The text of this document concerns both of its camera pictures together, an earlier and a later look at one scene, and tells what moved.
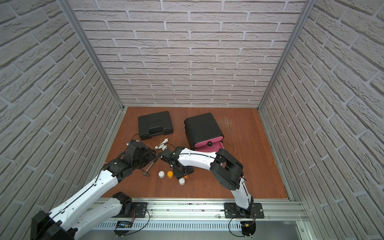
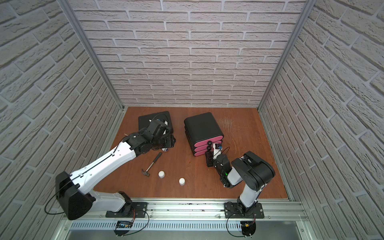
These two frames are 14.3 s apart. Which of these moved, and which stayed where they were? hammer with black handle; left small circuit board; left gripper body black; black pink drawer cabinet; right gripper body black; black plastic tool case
Moved: right gripper body black; left gripper body black
Stayed: hammer with black handle; black plastic tool case; left small circuit board; black pink drawer cabinet
